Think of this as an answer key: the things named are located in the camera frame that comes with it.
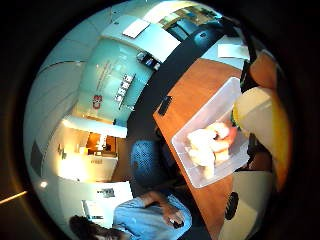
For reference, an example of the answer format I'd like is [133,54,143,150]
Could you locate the the person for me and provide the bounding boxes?
[111,192,194,240]

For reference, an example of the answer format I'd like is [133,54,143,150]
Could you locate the blue mesh office chair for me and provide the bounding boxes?
[129,139,175,198]

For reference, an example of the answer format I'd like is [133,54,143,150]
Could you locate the red logo wall sign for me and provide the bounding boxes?
[91,94,104,111]

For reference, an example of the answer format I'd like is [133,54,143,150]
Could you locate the black oval device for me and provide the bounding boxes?
[224,191,240,221]

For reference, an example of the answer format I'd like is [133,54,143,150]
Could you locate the wall mounted screens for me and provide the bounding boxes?
[135,51,162,72]

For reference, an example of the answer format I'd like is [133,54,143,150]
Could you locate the cream and pink soft toy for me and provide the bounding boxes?
[185,121,240,180]

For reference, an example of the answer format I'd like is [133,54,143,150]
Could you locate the lit reception counter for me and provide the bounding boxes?
[54,114,129,184]

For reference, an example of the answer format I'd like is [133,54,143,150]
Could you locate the clear plastic container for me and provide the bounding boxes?
[170,76,252,190]

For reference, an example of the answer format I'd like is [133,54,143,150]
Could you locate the white lettered wall sign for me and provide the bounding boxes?
[114,73,136,105]

